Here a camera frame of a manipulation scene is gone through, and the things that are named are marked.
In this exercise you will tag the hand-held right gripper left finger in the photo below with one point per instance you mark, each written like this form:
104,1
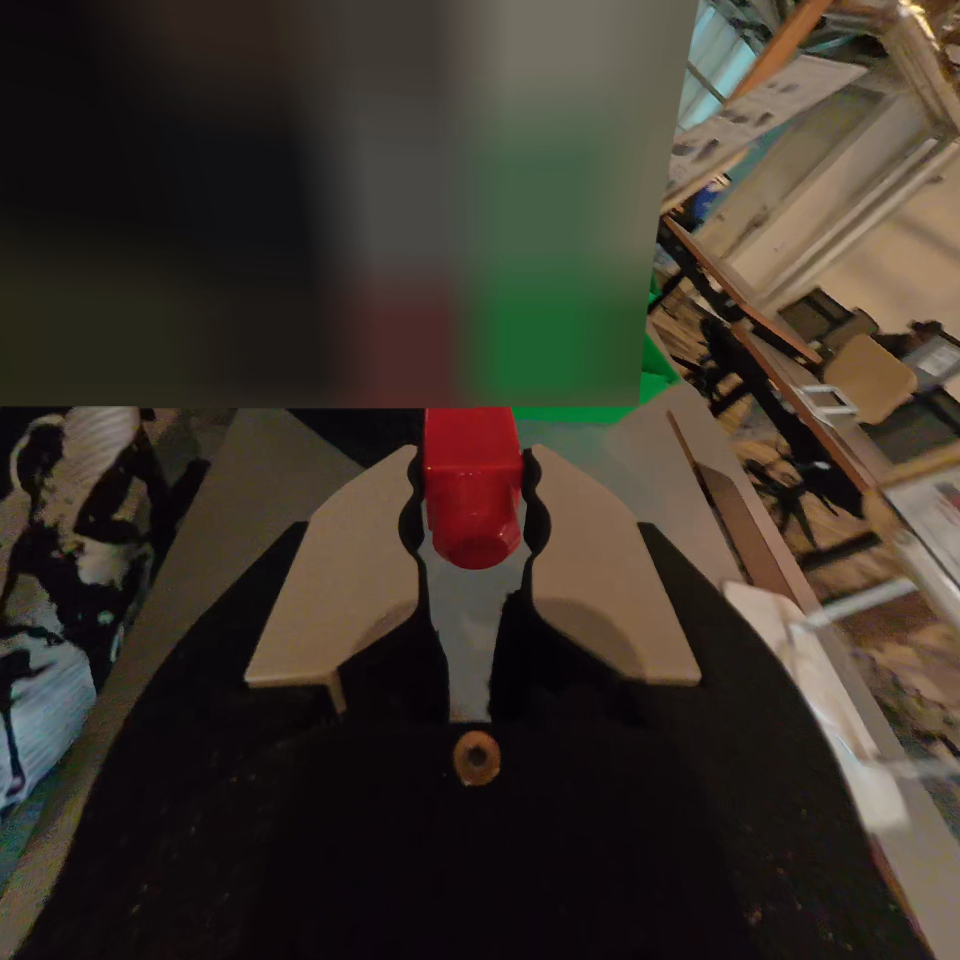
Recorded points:
337,592

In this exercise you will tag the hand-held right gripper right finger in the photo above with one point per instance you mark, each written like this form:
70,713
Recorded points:
607,585

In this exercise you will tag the red mega block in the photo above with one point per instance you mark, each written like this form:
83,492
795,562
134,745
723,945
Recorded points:
472,480

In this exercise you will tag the green plastic bin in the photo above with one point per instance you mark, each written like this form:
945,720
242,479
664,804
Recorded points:
660,375

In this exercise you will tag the clear acrylic holder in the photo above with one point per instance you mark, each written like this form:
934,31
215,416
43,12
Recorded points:
829,405

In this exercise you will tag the black white printed pants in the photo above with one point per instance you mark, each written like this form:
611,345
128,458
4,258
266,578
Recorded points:
45,675

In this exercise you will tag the small wooden board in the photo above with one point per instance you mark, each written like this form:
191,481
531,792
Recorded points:
870,379

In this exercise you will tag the silver duct pipe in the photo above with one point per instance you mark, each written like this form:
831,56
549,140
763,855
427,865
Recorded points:
855,217

